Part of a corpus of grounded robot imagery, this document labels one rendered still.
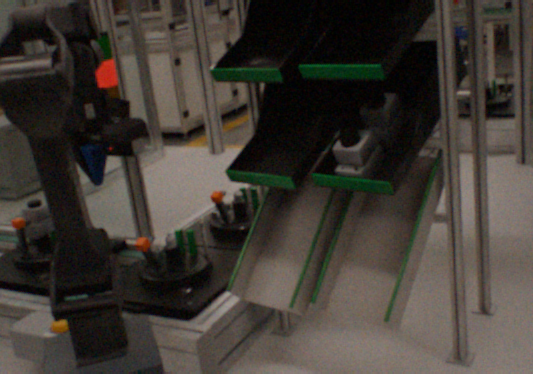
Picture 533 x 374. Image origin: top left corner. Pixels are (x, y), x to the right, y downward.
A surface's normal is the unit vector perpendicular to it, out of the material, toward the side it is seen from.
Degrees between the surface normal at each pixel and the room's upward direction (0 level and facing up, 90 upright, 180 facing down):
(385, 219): 45
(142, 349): 0
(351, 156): 115
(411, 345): 0
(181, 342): 90
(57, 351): 0
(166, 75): 90
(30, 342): 90
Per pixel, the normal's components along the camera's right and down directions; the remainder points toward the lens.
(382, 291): -0.53, -0.44
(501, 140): -0.48, 0.33
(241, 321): 0.87, 0.04
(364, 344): -0.12, -0.94
